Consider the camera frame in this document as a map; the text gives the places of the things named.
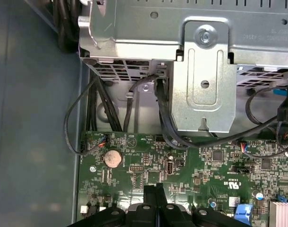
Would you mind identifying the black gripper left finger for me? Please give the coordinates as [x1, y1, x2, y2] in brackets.
[70, 183, 158, 227]

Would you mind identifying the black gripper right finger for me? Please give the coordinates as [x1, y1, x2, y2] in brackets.
[157, 183, 232, 227]

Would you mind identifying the internal USB port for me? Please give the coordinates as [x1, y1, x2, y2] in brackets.
[166, 160, 175, 175]

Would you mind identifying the green motherboard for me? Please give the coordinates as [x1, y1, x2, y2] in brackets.
[76, 130, 288, 227]

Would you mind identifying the round coin battery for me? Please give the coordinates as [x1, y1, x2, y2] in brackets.
[103, 150, 123, 168]

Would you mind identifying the blue board connector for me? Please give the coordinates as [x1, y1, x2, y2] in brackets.
[235, 203, 254, 219]

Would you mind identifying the silver heat sink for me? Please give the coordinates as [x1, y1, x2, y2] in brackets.
[268, 200, 288, 227]

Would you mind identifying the black PC case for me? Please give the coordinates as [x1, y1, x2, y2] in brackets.
[0, 0, 173, 227]

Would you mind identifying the black power connector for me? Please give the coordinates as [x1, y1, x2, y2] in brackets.
[277, 78, 288, 122]

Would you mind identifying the silver drive cage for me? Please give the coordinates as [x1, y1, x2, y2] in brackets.
[78, 0, 288, 139]

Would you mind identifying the flat black cable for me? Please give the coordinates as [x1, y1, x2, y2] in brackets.
[154, 79, 191, 148]

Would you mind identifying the thin black wire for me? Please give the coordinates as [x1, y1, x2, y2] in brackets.
[64, 75, 107, 156]

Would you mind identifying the black looped cable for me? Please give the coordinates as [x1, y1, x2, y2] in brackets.
[245, 85, 288, 125]

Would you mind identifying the black cable bundle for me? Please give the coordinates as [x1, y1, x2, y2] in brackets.
[51, 0, 81, 54]

